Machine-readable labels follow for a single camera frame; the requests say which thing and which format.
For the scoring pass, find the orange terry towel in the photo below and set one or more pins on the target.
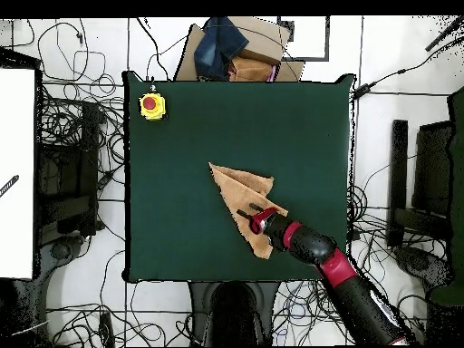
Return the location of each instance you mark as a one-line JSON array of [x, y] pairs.
[[239, 188]]

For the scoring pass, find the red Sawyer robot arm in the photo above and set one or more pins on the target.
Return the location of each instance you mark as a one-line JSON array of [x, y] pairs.
[[337, 270]]

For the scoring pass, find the dark green table cloth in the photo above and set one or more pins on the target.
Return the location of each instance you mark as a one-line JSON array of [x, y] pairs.
[[457, 181], [199, 145]]

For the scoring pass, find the folded orange towel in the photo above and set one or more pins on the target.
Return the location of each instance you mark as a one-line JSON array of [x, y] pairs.
[[250, 69]]

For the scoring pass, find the yellow emergency stop button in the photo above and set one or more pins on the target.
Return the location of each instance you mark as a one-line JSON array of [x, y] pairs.
[[152, 107]]

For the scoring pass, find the black stand base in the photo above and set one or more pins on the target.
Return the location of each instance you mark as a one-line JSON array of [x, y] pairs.
[[398, 163], [88, 145]]

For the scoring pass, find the blue jeans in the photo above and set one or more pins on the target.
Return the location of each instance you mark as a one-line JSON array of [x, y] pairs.
[[217, 47]]

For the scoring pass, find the brown cardboard box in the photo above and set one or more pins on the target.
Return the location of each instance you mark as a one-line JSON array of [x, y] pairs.
[[264, 40]]

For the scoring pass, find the black power strip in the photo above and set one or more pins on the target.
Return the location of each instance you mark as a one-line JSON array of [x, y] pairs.
[[107, 330]]

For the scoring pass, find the black striped rod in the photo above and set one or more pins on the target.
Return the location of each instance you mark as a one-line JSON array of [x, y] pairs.
[[9, 185]]

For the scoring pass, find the black tripod leg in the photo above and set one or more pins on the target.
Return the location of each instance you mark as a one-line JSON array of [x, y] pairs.
[[444, 34]]

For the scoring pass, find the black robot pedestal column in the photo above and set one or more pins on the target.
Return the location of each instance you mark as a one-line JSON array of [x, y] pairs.
[[233, 315]]

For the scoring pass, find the black pedestal foot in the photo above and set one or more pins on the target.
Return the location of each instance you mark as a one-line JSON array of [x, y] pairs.
[[417, 262], [59, 250]]

